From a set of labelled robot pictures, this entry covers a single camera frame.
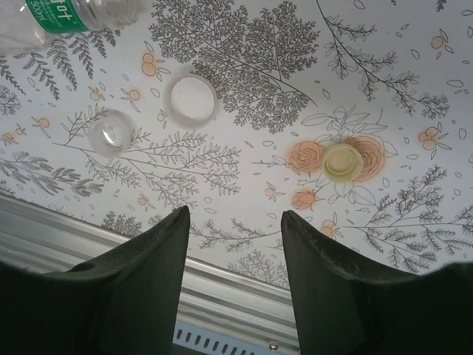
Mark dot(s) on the yellow bottle cap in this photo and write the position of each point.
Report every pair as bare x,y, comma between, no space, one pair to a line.
341,162

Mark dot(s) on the floral patterned table mat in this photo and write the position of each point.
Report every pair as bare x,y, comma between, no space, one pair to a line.
258,55

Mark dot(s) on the white bottle cap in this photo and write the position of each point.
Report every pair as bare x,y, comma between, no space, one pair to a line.
192,100

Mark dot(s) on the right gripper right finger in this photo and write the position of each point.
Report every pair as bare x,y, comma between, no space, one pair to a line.
369,314

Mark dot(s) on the clear bottle cap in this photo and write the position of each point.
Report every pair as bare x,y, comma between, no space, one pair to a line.
111,135

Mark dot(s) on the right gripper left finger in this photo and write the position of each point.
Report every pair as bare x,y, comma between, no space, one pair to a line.
111,303

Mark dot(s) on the clear water bottle green band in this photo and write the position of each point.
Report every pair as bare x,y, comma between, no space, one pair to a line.
55,18

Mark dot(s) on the wide aluminium extrusion rail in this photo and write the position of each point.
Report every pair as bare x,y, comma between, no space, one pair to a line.
44,233

